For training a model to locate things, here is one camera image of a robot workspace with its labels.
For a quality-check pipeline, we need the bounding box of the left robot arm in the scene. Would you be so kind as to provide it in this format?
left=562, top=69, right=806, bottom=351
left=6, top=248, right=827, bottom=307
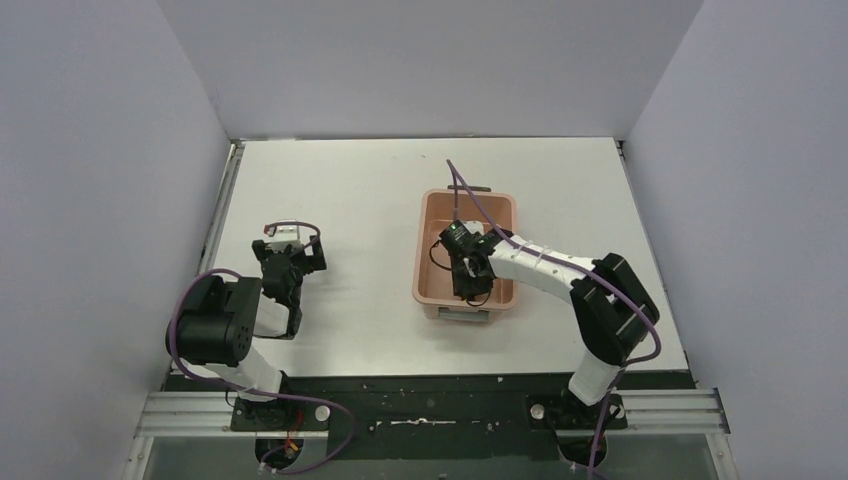
left=166, top=235, right=327, bottom=431

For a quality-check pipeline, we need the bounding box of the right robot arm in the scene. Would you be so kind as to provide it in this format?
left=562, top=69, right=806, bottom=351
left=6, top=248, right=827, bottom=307
left=436, top=220, right=661, bottom=430

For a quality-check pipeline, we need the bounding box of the pink plastic bin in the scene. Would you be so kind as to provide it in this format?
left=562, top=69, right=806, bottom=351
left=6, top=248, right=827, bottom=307
left=412, top=188, right=519, bottom=323

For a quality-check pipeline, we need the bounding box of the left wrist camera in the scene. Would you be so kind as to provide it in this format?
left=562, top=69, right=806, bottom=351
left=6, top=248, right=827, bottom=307
left=264, top=222, right=303, bottom=253

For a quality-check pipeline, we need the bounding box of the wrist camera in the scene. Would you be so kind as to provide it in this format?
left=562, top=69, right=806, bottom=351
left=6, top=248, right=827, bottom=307
left=264, top=222, right=303, bottom=253
left=460, top=220, right=486, bottom=236

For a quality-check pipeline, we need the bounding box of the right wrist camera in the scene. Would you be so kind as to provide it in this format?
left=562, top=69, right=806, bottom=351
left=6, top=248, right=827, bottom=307
left=460, top=220, right=486, bottom=236

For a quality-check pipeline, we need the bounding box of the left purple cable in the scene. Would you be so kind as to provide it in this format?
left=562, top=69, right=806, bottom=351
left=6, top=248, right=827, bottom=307
left=165, top=268, right=357, bottom=477

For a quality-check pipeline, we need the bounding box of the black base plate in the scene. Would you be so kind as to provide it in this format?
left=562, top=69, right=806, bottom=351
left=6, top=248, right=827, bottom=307
left=141, top=372, right=713, bottom=464

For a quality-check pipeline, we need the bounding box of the aluminium frame rail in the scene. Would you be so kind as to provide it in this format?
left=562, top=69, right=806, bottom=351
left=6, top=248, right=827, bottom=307
left=123, top=385, right=739, bottom=479

